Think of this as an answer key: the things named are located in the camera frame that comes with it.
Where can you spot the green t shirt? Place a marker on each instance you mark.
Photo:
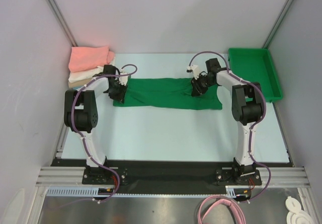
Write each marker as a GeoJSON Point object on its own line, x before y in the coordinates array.
{"type": "Point", "coordinates": [168, 93]}

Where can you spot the aluminium frame post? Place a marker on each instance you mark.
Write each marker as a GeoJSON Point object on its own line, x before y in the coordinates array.
{"type": "Point", "coordinates": [53, 5]}
{"type": "Point", "coordinates": [278, 23]}

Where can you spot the white plastic ring part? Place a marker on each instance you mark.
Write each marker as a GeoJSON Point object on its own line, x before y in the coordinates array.
{"type": "Point", "coordinates": [299, 218]}

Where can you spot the tan folded t shirt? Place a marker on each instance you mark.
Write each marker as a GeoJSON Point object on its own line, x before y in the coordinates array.
{"type": "Point", "coordinates": [78, 84]}

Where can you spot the aluminium extrusion rail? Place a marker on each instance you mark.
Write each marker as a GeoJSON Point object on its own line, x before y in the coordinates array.
{"type": "Point", "coordinates": [72, 176]}

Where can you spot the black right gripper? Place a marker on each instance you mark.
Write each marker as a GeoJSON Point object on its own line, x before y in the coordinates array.
{"type": "Point", "coordinates": [197, 86]}

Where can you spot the green plastic tray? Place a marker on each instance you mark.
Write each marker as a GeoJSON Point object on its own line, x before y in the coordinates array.
{"type": "Point", "coordinates": [256, 65]}

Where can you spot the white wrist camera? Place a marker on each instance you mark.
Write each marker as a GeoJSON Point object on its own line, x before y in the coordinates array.
{"type": "Point", "coordinates": [195, 70]}
{"type": "Point", "coordinates": [124, 77]}

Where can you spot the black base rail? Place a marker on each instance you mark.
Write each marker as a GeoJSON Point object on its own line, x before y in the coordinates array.
{"type": "Point", "coordinates": [168, 178]}

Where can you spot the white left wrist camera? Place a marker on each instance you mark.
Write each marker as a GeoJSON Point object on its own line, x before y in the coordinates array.
{"type": "Point", "coordinates": [124, 77]}

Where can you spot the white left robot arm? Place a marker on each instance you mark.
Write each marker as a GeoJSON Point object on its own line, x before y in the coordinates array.
{"type": "Point", "coordinates": [81, 116]}

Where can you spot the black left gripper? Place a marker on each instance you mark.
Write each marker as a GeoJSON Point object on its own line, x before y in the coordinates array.
{"type": "Point", "coordinates": [119, 97]}

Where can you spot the white plastic disc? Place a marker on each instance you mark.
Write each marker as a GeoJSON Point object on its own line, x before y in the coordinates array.
{"type": "Point", "coordinates": [293, 205]}

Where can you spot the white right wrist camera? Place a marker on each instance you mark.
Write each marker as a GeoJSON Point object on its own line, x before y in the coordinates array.
{"type": "Point", "coordinates": [195, 70]}

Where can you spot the left aluminium frame post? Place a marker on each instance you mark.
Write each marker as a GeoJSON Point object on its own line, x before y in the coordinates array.
{"type": "Point", "coordinates": [53, 5]}

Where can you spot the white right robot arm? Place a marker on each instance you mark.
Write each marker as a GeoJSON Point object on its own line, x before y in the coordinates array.
{"type": "Point", "coordinates": [248, 107]}

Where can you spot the pink folded t shirt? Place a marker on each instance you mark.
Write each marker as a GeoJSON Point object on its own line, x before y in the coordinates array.
{"type": "Point", "coordinates": [86, 58]}

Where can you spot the right aluminium frame post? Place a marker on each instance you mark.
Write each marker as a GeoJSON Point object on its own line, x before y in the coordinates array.
{"type": "Point", "coordinates": [278, 23]}

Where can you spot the white folded t shirt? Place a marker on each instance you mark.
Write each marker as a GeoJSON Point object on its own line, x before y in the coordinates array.
{"type": "Point", "coordinates": [85, 74]}

